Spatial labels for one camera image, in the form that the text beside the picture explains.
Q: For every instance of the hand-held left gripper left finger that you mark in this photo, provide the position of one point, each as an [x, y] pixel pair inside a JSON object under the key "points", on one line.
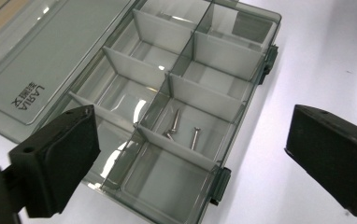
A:
{"points": [[58, 161]]}

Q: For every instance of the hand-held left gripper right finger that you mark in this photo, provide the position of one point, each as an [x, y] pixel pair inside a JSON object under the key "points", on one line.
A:
{"points": [[338, 158]]}

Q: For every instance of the small silver screw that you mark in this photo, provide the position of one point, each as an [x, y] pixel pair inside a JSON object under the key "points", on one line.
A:
{"points": [[195, 137], [176, 119], [168, 135]]}

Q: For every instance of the grey transparent compartment box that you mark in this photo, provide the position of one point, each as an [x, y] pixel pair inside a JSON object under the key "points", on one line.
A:
{"points": [[154, 62]]}

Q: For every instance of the white board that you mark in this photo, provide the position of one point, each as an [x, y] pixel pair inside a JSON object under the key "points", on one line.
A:
{"points": [[323, 49]]}

